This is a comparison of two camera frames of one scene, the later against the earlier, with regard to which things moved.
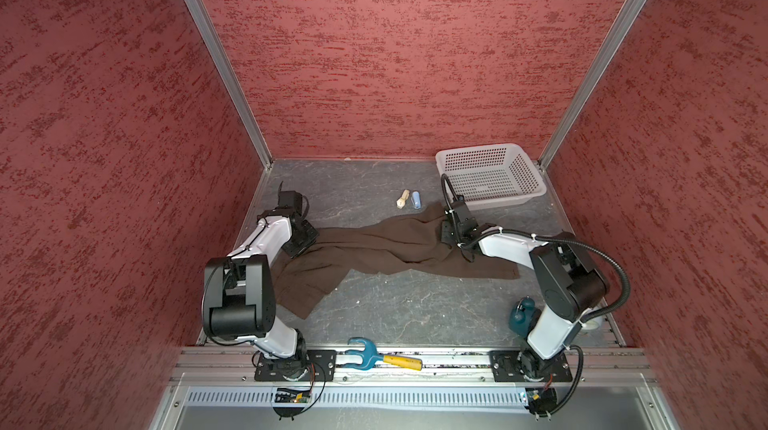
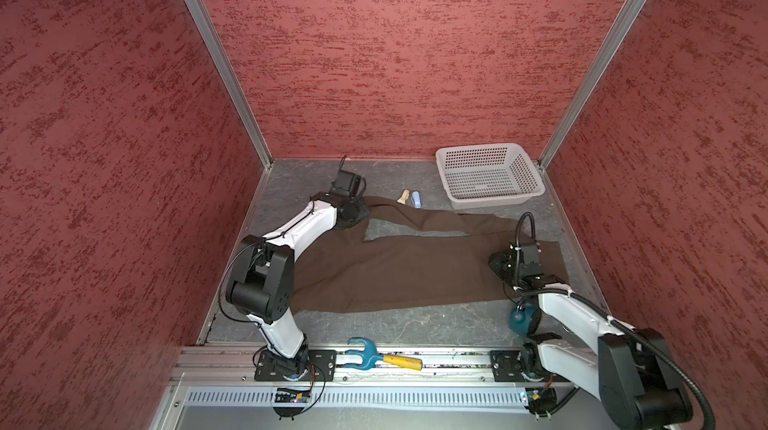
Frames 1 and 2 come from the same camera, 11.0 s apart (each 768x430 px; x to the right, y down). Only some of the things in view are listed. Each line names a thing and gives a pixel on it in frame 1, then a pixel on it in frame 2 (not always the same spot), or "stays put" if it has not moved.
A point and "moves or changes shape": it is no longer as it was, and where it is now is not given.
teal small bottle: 520,318 stays put
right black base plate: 527,366 stays put
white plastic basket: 491,176 stays put
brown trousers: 404,243 moves or changes shape
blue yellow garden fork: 373,357 stays put
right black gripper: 445,226 to 497,258
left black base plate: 305,366 stays put
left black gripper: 311,234 to 362,213
